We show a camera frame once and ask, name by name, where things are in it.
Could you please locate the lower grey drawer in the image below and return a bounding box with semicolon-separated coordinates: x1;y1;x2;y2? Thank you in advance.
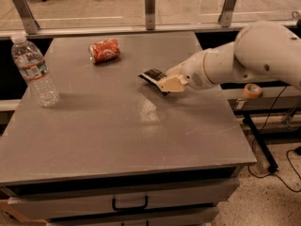
47;207;219;226

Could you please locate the black rxbar chocolate bar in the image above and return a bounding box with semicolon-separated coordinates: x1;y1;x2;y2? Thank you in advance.
139;68;167;96

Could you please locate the black drawer handle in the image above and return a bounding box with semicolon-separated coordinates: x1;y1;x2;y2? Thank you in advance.
111;196;149;212

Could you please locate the black metal stand leg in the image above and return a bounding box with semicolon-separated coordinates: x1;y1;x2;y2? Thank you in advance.
243;113;278;174

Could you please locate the clear plastic water bottle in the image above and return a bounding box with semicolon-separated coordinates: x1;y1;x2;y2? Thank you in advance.
11;32;59;107

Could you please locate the upper grey drawer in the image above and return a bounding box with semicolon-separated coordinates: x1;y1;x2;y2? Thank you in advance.
8;178;239;219

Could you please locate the black floor cable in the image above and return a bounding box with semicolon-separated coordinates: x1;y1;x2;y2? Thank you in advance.
247;85;301;194

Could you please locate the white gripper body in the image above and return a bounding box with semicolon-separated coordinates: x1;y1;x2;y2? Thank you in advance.
166;50;214;90

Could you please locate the metal rail bracket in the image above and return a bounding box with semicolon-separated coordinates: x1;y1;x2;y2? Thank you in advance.
218;0;237;27
145;0;155;30
12;0;40;35

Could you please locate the red coke can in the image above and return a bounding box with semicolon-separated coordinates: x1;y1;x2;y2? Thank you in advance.
89;39;120;64

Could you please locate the orange tape roll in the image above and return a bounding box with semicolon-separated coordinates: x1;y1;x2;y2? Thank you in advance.
244;84;262;99

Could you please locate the left metal rail bracket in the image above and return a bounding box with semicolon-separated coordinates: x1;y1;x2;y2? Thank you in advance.
12;0;40;35

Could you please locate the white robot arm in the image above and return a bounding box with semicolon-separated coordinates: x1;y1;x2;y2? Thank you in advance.
157;22;301;92

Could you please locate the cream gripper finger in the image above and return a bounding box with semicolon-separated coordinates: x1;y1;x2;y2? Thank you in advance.
157;74;188;92

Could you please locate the grey drawer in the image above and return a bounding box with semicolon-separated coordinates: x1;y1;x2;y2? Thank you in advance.
8;178;239;219
47;207;219;226

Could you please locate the middle metal rail bracket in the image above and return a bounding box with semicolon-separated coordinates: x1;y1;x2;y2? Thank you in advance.
145;0;155;30

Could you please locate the right metal rail bracket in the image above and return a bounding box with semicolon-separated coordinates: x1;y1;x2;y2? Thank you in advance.
218;0;237;27

